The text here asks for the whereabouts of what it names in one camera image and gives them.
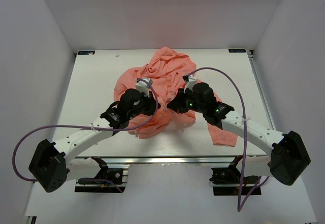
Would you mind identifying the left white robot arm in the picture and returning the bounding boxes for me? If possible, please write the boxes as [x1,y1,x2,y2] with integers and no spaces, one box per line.
[28,89,160,193]

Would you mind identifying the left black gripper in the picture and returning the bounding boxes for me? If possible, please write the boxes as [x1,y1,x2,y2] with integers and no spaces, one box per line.
[127,90,161,120]

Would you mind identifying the salmon pink jacket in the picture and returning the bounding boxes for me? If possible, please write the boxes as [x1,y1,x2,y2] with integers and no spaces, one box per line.
[113,46,239,148]

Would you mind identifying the left blue table label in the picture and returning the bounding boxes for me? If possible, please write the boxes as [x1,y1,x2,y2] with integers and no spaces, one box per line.
[77,50,95,55]

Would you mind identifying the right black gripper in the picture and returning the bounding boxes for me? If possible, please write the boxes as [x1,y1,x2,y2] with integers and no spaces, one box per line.
[167,88,206,114]

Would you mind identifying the blue table label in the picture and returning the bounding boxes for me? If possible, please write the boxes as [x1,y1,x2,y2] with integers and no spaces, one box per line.
[77,50,95,55]
[228,48,246,53]

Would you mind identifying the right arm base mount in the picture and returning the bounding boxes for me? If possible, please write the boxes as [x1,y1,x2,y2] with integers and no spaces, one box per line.
[209,156,262,196]

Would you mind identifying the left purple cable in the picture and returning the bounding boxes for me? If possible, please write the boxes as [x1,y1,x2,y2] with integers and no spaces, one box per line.
[12,78,159,193]

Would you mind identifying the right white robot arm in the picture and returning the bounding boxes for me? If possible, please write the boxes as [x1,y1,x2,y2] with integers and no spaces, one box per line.
[167,83,311,186]

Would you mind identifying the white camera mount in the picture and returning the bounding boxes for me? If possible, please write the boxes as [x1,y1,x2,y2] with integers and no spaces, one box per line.
[135,77,153,97]
[182,75,197,92]

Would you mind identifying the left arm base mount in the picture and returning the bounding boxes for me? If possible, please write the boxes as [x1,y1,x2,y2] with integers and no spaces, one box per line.
[75,156,128,194]

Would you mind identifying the right blue table label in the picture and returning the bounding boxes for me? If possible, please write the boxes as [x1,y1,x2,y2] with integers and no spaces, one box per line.
[228,48,246,53]

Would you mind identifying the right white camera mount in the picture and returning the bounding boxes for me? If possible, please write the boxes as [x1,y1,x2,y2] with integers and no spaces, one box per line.
[182,75,197,92]

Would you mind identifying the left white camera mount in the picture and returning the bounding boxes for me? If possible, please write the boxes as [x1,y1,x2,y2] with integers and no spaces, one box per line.
[135,77,153,97]

